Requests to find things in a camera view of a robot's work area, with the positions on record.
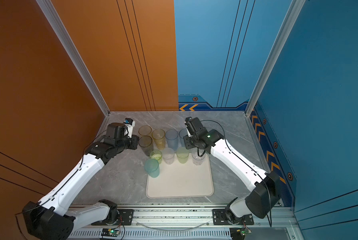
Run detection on small green cup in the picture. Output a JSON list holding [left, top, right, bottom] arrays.
[[176, 147, 189, 164], [150, 150, 162, 164]]

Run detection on clear faceted small cup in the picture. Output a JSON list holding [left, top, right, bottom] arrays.
[[192, 151, 206, 166]]

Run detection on grey smoky tall cup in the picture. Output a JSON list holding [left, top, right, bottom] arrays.
[[138, 136, 154, 156]]

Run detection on amber tall cup back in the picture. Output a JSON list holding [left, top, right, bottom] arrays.
[[138, 125, 153, 138]]

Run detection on clear dimpled small cup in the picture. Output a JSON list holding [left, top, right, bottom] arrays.
[[162, 148, 175, 165]]

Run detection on teal tall cup back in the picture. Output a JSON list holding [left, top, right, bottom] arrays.
[[144, 159, 160, 178]]

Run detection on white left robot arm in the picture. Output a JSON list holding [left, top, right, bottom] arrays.
[[20, 118, 139, 240]]

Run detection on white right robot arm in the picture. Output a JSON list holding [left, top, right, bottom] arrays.
[[184, 117, 281, 225]]

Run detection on white rectangular tray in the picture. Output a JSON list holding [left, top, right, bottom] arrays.
[[146, 156, 214, 199]]

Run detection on blue tall cup right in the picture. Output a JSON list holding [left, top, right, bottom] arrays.
[[179, 128, 188, 148]]

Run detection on blue tall cup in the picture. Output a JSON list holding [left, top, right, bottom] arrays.
[[166, 129, 179, 152], [179, 128, 188, 148]]

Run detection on blue tall cup left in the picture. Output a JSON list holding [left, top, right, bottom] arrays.
[[166, 129, 179, 152]]

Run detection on yellow tall cup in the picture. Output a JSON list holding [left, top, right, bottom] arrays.
[[152, 129, 166, 150]]

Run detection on left green circuit board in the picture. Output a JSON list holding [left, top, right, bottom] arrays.
[[101, 228, 121, 238]]

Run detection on green circuit board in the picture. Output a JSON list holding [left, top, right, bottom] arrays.
[[101, 228, 121, 238], [230, 228, 252, 240]]

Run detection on right green circuit board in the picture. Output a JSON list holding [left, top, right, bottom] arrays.
[[230, 228, 252, 240]]

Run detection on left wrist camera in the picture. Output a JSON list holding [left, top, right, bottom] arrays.
[[124, 118, 136, 138]]

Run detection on clear tube on rail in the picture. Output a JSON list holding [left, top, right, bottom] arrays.
[[136, 222, 209, 232]]

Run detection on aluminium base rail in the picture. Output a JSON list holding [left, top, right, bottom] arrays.
[[68, 204, 304, 240]]

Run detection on left aluminium corner post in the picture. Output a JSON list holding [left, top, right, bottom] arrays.
[[36, 0, 110, 117]]

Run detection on aluminium corner post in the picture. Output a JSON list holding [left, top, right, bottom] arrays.
[[245, 0, 306, 117], [36, 0, 110, 117]]

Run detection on right aluminium corner post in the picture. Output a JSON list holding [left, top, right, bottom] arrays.
[[245, 0, 306, 117]]

